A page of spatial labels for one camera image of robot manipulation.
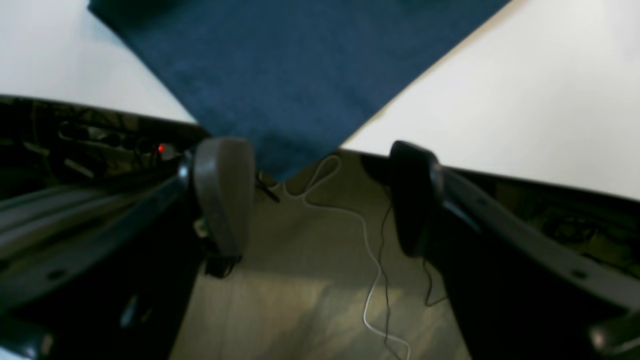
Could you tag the dark blue T-shirt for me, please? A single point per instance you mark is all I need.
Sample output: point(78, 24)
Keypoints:
point(296, 78)

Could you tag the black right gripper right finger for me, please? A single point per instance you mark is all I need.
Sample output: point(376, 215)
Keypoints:
point(493, 264)

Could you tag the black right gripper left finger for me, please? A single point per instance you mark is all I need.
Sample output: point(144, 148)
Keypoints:
point(54, 236)

